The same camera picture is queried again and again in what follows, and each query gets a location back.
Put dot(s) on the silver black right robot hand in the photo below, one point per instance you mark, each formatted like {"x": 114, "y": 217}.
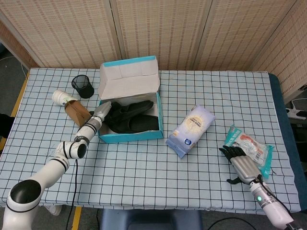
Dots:
{"x": 247, "y": 167}

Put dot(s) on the dark blue chair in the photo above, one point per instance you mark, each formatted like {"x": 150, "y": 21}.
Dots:
{"x": 148, "y": 220}

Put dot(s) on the white paper cup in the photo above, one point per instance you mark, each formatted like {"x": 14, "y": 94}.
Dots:
{"x": 60, "y": 95}

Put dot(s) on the black mesh pen holder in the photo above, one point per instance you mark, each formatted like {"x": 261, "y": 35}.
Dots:
{"x": 84, "y": 88}

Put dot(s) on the blue cardboard shoe box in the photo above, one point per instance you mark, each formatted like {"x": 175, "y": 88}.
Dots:
{"x": 129, "y": 81}

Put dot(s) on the white blue checkered tablecloth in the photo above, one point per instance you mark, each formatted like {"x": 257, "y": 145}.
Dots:
{"x": 144, "y": 167}

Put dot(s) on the black object at edge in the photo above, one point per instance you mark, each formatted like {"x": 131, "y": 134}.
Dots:
{"x": 4, "y": 124}

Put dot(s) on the black rubber slipper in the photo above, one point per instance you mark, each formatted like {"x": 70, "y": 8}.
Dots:
{"x": 139, "y": 106}
{"x": 141, "y": 124}

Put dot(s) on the brown paper takeout box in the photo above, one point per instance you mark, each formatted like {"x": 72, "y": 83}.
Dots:
{"x": 76, "y": 113}

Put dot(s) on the pale purple paper bag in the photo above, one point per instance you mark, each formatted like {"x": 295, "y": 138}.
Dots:
{"x": 194, "y": 124}

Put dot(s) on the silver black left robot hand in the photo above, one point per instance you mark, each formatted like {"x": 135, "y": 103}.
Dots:
{"x": 103, "y": 110}

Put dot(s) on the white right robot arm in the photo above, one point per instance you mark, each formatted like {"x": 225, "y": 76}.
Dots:
{"x": 275, "y": 210}

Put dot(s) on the teal plastic snack package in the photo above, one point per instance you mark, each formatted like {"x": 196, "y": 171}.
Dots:
{"x": 254, "y": 146}

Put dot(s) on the woven bamboo folding screen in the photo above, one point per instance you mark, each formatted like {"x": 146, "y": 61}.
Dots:
{"x": 168, "y": 28}

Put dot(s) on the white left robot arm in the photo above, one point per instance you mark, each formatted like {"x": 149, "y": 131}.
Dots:
{"x": 48, "y": 172}

